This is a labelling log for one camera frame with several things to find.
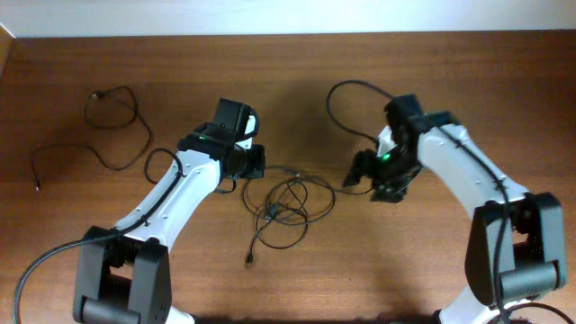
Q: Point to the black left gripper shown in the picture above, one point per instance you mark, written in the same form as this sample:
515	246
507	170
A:
256	167

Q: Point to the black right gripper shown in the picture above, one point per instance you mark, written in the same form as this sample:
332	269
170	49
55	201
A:
364	164

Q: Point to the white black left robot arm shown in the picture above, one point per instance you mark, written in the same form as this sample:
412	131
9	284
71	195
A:
123	273

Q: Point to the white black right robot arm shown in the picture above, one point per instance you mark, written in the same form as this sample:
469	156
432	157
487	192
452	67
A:
516	249

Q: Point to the wooden side panel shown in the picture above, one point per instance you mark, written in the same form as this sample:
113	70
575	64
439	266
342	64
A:
6	41

